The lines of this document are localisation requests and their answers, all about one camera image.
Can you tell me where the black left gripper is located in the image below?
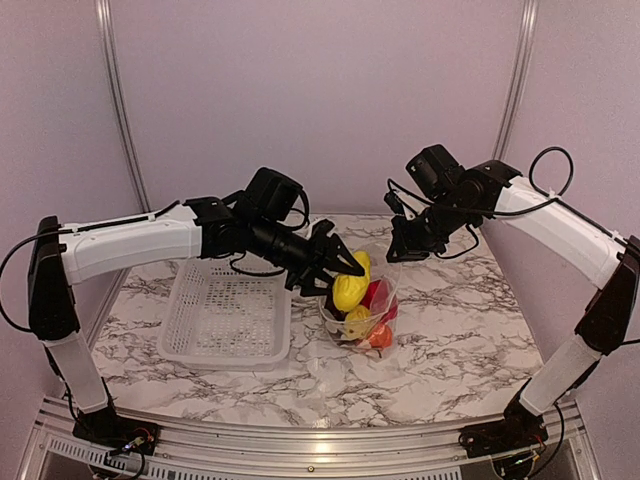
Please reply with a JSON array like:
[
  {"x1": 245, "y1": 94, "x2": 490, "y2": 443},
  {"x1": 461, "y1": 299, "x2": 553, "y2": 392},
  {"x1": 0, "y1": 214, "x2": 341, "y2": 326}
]
[{"x1": 249, "y1": 215, "x2": 366, "y2": 297}]

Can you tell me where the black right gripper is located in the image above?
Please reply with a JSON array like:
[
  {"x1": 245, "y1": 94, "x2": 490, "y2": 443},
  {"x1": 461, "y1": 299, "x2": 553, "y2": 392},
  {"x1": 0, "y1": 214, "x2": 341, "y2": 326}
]
[{"x1": 386, "y1": 192, "x2": 478, "y2": 262}]

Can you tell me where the red bell pepper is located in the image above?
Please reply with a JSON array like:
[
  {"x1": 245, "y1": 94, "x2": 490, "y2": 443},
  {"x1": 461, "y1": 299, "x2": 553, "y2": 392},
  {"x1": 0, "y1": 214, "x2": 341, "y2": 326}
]
[{"x1": 360, "y1": 279, "x2": 398, "y2": 323}]

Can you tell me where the clear zip top bag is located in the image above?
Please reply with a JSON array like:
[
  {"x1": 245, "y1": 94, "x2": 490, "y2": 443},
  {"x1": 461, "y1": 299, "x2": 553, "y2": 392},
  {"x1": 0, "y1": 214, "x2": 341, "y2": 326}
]
[{"x1": 317, "y1": 263, "x2": 402, "y2": 359}]

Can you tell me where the orange mini pumpkin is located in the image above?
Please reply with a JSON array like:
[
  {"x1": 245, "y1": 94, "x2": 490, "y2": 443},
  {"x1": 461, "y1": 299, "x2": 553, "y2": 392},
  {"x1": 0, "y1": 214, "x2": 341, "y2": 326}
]
[{"x1": 366, "y1": 323, "x2": 393, "y2": 350}]

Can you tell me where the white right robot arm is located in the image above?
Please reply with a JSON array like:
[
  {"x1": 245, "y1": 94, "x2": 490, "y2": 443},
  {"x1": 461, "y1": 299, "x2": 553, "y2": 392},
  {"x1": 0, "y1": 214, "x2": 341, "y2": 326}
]
[{"x1": 387, "y1": 153, "x2": 639, "y2": 458}]

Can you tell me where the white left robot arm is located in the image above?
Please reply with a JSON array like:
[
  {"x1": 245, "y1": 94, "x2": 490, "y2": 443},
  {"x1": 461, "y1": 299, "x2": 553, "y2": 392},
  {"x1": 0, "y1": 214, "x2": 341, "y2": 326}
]
[{"x1": 28, "y1": 192, "x2": 365, "y2": 445}]

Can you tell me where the white plastic perforated basket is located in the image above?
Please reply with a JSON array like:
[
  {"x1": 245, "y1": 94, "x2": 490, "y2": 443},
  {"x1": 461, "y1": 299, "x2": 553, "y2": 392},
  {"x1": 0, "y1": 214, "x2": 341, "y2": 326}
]
[{"x1": 157, "y1": 259, "x2": 291, "y2": 371}]

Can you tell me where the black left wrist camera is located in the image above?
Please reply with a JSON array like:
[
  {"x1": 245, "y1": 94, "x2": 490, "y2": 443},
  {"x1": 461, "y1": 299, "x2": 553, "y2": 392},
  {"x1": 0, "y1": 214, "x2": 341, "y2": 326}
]
[{"x1": 237, "y1": 167, "x2": 303, "y2": 221}]

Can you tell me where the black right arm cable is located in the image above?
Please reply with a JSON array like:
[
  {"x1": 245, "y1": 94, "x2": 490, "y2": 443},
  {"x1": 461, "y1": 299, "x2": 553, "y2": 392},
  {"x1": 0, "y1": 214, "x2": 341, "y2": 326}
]
[{"x1": 387, "y1": 146, "x2": 640, "y2": 261}]

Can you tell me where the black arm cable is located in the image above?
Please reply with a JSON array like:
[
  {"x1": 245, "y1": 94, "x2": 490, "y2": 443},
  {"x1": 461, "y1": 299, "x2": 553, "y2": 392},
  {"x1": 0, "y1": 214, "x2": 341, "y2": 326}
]
[
  {"x1": 0, "y1": 199, "x2": 311, "y2": 331},
  {"x1": 387, "y1": 146, "x2": 640, "y2": 261}
]

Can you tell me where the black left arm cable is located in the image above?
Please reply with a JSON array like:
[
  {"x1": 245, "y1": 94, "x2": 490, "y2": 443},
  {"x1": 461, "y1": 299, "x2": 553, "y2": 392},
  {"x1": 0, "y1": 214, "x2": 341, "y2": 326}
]
[{"x1": 0, "y1": 199, "x2": 311, "y2": 331}]

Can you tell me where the aluminium frame post right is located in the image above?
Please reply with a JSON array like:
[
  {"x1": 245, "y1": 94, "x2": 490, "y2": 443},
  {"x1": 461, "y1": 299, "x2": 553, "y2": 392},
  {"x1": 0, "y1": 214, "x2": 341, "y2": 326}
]
[{"x1": 491, "y1": 0, "x2": 539, "y2": 160}]

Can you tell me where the aluminium frame post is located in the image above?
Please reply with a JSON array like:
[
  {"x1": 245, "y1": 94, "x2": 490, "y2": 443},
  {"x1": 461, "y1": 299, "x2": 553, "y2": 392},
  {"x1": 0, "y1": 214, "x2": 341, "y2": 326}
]
[
  {"x1": 491, "y1": 0, "x2": 539, "y2": 160},
  {"x1": 95, "y1": 0, "x2": 151, "y2": 212}
]

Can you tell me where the aluminium front table rail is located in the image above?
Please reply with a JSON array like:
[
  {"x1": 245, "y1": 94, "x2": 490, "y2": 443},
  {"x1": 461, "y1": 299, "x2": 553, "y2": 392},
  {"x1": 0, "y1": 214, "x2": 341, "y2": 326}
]
[{"x1": 19, "y1": 394, "x2": 604, "y2": 480}]

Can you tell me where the aluminium frame post left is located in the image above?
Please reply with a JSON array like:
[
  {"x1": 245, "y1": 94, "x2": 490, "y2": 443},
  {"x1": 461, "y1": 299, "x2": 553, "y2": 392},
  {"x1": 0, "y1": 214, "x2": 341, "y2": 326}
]
[{"x1": 95, "y1": 0, "x2": 151, "y2": 212}]

